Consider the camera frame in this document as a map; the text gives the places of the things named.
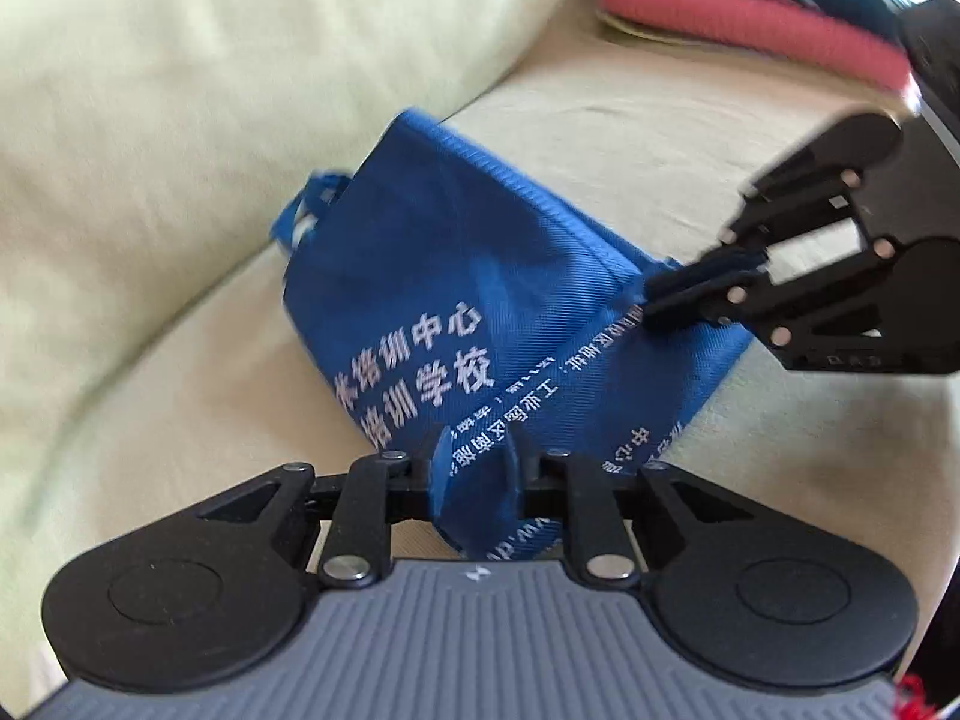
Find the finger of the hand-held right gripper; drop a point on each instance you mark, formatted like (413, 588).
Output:
(697, 300)
(795, 180)

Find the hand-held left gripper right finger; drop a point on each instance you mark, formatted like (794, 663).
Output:
(514, 476)

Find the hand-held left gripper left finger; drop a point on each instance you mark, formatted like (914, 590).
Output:
(441, 472)

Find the blue shopping bag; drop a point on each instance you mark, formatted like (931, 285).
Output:
(450, 277)

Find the pink ribbed cloth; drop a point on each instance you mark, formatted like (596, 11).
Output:
(750, 15)

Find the red yarn tuft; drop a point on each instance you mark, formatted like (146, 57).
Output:
(913, 697)

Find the light green sofa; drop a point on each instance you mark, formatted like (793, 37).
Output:
(150, 90)

